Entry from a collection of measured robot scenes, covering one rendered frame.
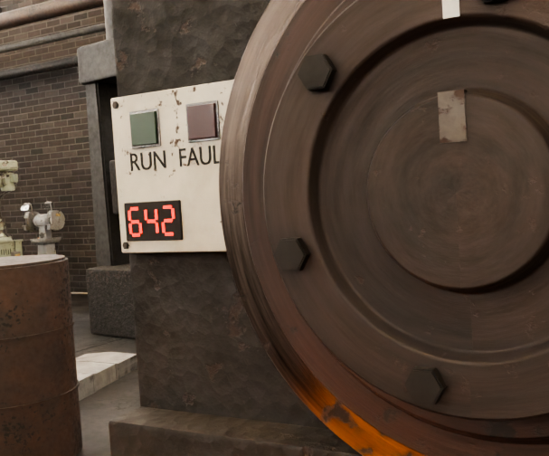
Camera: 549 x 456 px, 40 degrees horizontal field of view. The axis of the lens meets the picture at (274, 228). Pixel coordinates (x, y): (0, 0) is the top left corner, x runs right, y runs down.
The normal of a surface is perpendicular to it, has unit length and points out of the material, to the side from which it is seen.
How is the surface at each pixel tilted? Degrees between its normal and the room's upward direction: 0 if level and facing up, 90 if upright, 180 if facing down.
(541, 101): 90
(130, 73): 90
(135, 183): 90
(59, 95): 90
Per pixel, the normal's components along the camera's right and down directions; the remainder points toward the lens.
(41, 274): 0.82, -0.02
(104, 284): -0.65, 0.08
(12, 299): 0.47, 0.02
